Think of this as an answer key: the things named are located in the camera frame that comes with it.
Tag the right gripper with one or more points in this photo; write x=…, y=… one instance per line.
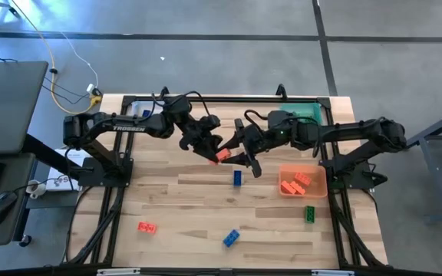
x=254, y=138

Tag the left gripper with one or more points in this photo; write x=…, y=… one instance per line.
x=198, y=138

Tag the orange toy brick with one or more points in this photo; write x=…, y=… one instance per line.
x=287, y=187
x=302, y=178
x=224, y=154
x=297, y=188
x=147, y=227

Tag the blue toy brick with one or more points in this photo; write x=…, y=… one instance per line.
x=231, y=237
x=237, y=178
x=146, y=113

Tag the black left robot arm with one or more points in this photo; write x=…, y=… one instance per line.
x=129, y=127

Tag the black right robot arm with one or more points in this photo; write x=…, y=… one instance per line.
x=344, y=132

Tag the green plastic bin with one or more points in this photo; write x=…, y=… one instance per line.
x=305, y=109

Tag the orange plastic bin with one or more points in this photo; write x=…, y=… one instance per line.
x=318, y=174

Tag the clear plastic bin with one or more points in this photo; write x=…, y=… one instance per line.
x=138, y=107

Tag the green toy brick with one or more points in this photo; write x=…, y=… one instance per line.
x=309, y=214

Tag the yellow plug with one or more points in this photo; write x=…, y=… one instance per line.
x=96, y=100

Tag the white power adapter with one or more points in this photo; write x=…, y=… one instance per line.
x=90, y=88

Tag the white printed box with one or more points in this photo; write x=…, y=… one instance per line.
x=61, y=180

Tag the black desk leg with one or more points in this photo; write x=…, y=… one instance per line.
x=48, y=153

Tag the white mug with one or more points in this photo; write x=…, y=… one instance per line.
x=36, y=188

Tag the black desk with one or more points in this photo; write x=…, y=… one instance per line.
x=17, y=168

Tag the grey metal table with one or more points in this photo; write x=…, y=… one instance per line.
x=441, y=161

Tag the grey side table top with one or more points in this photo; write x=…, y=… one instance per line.
x=10, y=107

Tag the black castor wheel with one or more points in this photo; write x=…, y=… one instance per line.
x=25, y=240

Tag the black computer mouse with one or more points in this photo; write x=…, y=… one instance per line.
x=0, y=207

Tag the black table frame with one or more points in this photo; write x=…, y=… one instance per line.
x=259, y=99

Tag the black frame clamp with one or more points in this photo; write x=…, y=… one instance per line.
x=163, y=92
x=281, y=90

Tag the white bracket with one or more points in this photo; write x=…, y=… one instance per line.
x=332, y=273
x=118, y=271

